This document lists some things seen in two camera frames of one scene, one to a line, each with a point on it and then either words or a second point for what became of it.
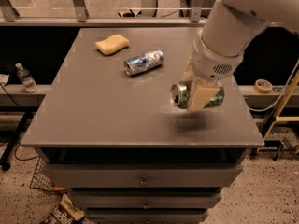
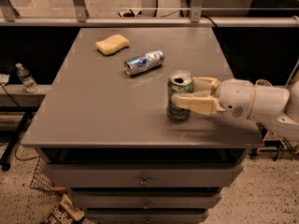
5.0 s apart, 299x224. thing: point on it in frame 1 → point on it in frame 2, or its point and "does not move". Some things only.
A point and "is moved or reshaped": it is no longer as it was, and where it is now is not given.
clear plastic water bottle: x=27 y=80 does not move
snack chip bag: x=66 y=213 does not move
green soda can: x=180 y=94 is moved or reshaped
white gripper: x=209 y=63 → x=235 y=98
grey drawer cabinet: x=106 y=128 does not move
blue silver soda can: x=145 y=62 does not move
